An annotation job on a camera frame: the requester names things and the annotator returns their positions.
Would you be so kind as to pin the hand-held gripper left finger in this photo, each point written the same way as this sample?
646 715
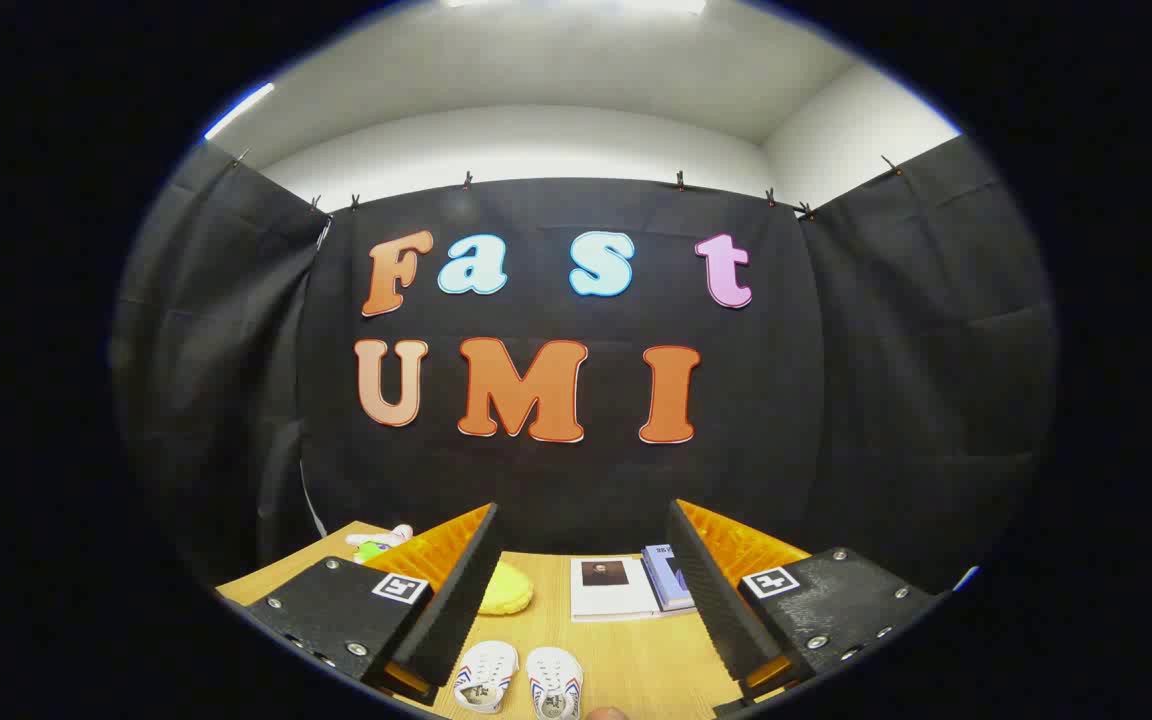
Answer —
456 600

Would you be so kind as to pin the blue cover book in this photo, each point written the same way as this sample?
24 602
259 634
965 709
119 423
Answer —
664 575

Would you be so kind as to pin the yellow fluffy plush ball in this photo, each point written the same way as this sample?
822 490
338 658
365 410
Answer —
508 592

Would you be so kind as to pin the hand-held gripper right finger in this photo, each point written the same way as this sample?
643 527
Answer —
706 590

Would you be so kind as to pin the white portrait cover book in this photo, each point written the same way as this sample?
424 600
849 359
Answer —
616 600

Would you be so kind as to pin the white canvas shoe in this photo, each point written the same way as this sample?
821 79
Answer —
554 682
486 672

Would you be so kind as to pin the pink and green plush toy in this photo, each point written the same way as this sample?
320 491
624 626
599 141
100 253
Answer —
376 545

